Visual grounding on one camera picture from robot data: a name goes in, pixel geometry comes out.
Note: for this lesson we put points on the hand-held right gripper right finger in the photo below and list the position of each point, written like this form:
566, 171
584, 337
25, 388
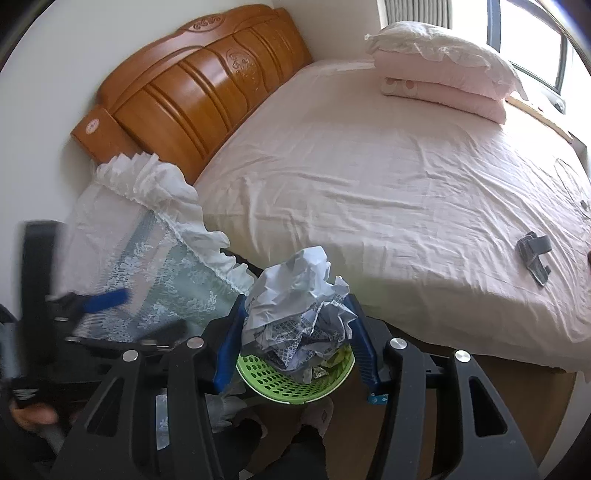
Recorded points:
364, 350

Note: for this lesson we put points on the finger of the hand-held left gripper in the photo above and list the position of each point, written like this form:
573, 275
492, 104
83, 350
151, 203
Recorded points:
104, 300
147, 333

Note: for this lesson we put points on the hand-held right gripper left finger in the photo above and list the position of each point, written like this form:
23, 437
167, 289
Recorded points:
228, 350

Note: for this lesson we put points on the green perforated plastic basket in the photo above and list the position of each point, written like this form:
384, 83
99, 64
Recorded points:
268, 377

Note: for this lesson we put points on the white printed plastic bag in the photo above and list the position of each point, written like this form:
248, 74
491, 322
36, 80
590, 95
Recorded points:
286, 286

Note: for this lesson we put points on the person's left hand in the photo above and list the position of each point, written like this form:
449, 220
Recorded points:
34, 416

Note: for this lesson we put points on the small blue white box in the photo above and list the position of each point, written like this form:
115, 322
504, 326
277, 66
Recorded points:
378, 399

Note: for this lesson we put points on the pale house slipper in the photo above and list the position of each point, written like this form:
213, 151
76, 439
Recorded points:
318, 411

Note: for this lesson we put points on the person's dark trouser leg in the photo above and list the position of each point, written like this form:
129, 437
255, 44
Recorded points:
295, 457

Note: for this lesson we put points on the bed with pink sheet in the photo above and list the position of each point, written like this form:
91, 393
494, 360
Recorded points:
369, 207

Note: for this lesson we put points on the grey plastic clip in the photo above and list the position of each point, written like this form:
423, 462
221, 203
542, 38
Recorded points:
533, 256

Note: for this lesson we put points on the carved wooden headboard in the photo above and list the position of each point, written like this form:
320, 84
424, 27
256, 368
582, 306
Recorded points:
194, 87

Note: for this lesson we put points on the folded pink blanket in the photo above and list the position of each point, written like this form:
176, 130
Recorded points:
443, 90

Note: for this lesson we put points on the light wooden slat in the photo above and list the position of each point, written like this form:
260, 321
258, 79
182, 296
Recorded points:
540, 115

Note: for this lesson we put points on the white frilled pillow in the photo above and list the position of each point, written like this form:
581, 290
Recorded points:
443, 46

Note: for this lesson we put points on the grey pleated curtain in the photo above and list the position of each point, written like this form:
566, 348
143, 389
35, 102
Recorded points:
415, 11

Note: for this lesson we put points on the dark window frame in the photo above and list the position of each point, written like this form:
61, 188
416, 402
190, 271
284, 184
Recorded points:
493, 23

